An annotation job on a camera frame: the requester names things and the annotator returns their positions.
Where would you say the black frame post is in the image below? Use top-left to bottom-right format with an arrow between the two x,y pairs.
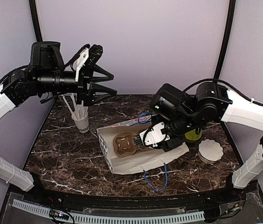
213,0 -> 236,79
29,0 -> 43,42

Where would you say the white wrapped straw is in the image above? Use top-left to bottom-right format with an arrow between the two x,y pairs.
61,95 -> 76,118

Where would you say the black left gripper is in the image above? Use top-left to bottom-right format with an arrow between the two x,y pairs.
36,64 -> 118,105

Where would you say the bundle of white straws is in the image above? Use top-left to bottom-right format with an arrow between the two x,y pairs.
70,93 -> 88,120

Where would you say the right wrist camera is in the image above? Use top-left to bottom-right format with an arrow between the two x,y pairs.
138,83 -> 195,149

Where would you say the lime green bowl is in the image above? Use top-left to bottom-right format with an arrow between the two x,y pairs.
185,129 -> 202,143

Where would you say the checkered blue paper bag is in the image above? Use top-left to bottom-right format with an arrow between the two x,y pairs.
97,112 -> 189,193

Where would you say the black right frame post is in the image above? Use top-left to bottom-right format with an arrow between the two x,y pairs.
213,0 -> 236,79

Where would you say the grey slotted cable duct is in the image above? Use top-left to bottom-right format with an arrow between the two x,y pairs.
12,199 -> 205,224

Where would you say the white cup holding straws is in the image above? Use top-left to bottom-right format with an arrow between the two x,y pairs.
71,113 -> 89,133

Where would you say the white scalloped ceramic bowl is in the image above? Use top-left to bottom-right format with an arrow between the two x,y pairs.
197,139 -> 224,164

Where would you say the black left frame post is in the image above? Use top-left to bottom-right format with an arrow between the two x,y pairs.
29,0 -> 43,42

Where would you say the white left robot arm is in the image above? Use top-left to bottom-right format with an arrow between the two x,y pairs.
0,65 -> 54,194

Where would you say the brown cardboard cup carrier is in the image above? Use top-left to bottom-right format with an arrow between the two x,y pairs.
113,133 -> 152,157

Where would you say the black front table rail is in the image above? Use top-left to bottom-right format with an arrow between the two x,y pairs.
7,184 -> 258,210

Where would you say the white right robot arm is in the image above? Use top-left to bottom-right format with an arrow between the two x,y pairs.
157,80 -> 263,203

